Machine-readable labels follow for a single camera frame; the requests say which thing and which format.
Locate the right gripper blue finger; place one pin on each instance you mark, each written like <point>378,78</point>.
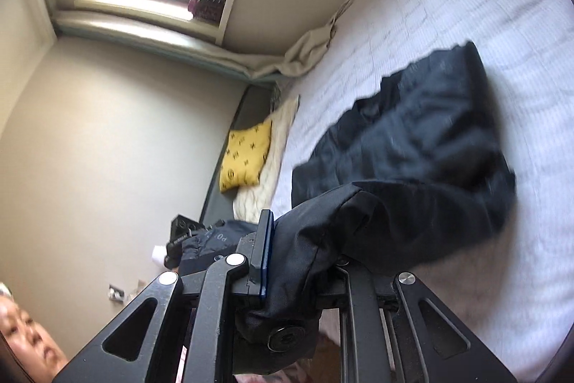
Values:
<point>256,247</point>

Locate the black padded jacket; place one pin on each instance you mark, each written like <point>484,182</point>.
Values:
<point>405,177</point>

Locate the cream fringed blanket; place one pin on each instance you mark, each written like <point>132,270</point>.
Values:
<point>250,201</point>

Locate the yellow patterned pillow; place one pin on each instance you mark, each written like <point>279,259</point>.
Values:
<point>245,156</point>

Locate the dark bed footboard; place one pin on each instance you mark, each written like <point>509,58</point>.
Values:
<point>253,108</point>

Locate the person's face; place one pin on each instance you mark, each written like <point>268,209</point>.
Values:
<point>32,345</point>

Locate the white quilted mattress cover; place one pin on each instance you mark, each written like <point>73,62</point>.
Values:
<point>514,290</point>

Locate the wall power socket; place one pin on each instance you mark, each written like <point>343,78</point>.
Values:
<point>116,294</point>

